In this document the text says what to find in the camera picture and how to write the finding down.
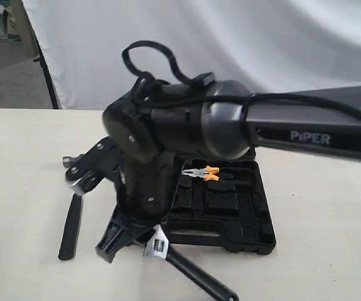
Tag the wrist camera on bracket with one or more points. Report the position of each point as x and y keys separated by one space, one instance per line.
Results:
x=86 y=171

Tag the adjustable wrench black handle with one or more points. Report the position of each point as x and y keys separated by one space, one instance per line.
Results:
x=159 y=246

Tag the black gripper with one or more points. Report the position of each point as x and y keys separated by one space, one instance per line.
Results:
x=147 y=196

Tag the steel claw hammer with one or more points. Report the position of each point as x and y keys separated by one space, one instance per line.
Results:
x=71 y=227

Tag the black backdrop stand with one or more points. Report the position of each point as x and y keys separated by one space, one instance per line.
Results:
x=39 y=58

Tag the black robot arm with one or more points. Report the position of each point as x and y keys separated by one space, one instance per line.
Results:
x=156 y=124

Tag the black plastic tool case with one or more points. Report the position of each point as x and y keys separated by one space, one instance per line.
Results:
x=231 y=212

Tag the white backdrop cloth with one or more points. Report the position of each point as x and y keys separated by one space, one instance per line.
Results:
x=269 y=46

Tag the orange handled pliers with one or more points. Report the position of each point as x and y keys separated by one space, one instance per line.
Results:
x=207 y=173

